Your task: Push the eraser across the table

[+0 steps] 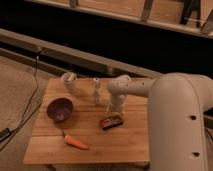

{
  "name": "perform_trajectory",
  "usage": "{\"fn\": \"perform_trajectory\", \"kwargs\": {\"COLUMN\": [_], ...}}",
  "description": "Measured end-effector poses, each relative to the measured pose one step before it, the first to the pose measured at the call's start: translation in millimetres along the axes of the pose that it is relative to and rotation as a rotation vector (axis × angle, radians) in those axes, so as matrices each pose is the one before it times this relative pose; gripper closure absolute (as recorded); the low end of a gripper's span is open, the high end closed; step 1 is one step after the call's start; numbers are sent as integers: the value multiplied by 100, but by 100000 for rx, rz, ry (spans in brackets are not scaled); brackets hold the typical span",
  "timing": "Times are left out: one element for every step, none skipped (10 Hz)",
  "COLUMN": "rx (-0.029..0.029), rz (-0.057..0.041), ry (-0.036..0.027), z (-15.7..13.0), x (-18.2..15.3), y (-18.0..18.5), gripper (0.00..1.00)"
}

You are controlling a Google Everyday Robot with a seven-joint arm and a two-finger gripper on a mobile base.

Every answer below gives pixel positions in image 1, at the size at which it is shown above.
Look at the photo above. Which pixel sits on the wooden table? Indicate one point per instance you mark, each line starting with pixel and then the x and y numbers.
pixel 127 143

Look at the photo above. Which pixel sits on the white cup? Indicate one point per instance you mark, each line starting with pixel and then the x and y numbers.
pixel 68 80

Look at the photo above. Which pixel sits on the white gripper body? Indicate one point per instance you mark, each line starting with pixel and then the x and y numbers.
pixel 116 103

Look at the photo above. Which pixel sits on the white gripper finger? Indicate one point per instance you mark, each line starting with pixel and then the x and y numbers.
pixel 120 113
pixel 109 112

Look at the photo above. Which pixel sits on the black device on floor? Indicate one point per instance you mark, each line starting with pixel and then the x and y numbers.
pixel 4 134

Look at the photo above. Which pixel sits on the orange carrot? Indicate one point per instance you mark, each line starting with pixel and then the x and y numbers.
pixel 74 142

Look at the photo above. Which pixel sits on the small white bottle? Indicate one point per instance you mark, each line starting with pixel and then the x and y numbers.
pixel 96 88

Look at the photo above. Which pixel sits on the dark purple bowl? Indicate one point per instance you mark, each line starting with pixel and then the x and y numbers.
pixel 60 109

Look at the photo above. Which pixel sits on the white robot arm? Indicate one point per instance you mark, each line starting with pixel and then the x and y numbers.
pixel 176 103

